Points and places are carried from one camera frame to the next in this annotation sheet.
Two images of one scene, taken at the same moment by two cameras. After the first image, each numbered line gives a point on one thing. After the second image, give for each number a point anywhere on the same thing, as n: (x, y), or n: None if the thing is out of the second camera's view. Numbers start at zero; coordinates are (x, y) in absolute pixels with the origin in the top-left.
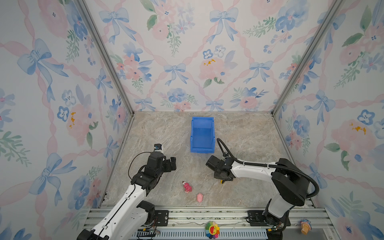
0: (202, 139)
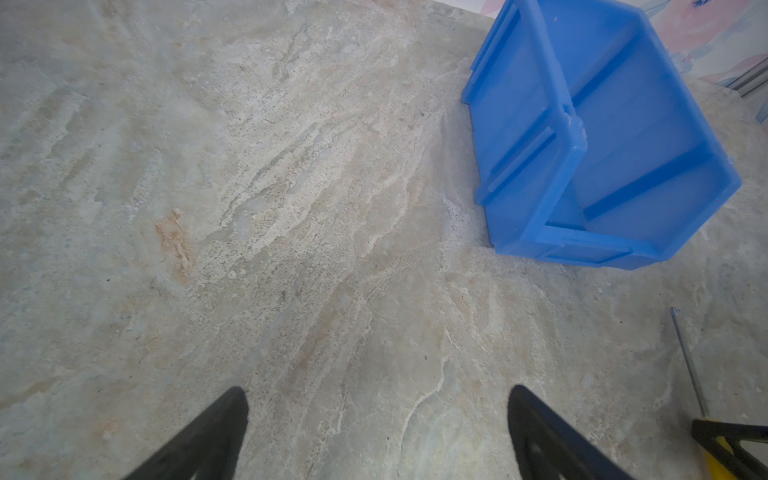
0: (591, 143)
